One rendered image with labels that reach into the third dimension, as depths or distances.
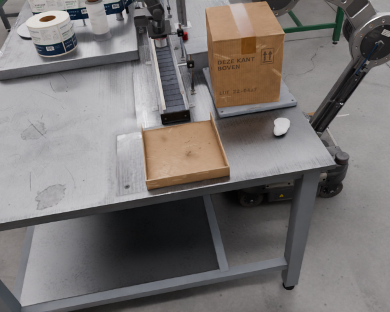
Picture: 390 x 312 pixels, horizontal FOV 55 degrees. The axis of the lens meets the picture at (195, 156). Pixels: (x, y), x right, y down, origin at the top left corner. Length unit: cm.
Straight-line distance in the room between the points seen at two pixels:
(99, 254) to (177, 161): 75
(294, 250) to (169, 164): 67
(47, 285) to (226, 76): 117
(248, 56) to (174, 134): 37
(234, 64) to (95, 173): 60
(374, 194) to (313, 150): 113
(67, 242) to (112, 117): 71
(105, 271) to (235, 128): 87
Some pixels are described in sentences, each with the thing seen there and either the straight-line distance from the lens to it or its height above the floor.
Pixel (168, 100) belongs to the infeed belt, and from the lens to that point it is 143.
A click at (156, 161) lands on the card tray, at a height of 83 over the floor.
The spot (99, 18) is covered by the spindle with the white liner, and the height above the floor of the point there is 99.
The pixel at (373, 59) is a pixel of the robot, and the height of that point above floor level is 80.
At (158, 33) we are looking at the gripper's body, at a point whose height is 100.
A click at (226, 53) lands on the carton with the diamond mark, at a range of 131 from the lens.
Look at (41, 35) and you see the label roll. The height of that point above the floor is 99.
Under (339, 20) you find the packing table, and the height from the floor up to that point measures 23.
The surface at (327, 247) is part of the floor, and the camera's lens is 206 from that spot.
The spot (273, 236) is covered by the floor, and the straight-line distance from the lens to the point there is 205.
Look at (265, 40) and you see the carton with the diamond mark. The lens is 131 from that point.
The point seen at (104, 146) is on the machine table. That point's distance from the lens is 136.
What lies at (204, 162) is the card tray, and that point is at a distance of 121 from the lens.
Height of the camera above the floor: 166
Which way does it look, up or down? 42 degrees down
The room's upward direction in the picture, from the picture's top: 6 degrees counter-clockwise
